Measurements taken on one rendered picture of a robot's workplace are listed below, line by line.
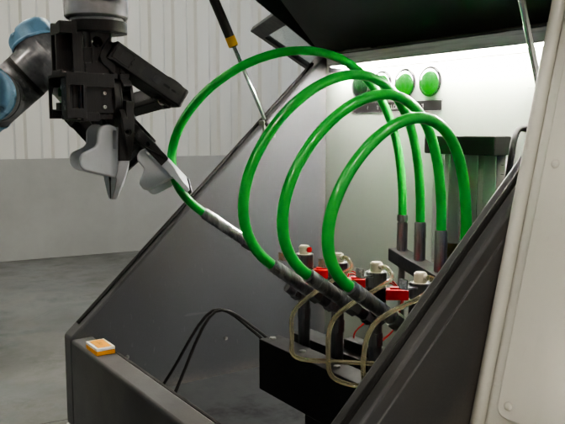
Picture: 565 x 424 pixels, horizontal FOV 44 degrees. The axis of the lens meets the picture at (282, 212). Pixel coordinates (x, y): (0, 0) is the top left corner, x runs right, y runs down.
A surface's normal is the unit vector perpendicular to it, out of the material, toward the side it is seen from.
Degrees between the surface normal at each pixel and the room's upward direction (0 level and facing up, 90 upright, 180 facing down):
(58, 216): 90
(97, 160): 93
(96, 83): 90
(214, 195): 90
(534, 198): 76
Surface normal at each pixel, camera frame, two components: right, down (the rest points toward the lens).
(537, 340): -0.80, -0.17
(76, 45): 0.56, 0.10
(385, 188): -0.83, 0.07
